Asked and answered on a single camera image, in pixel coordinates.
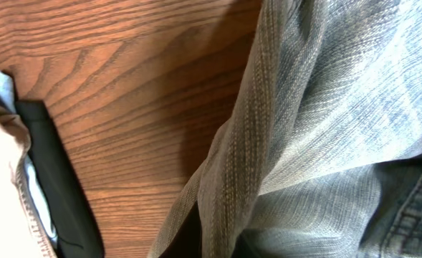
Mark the beige shorts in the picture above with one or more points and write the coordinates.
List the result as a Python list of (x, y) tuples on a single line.
[(21, 232)]

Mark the light blue shirt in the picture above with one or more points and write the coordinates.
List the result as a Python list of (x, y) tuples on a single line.
[(7, 99)]

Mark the light blue denim shorts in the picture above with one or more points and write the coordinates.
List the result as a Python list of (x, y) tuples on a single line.
[(322, 154)]

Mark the black garment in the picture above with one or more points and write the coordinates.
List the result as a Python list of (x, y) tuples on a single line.
[(78, 235)]

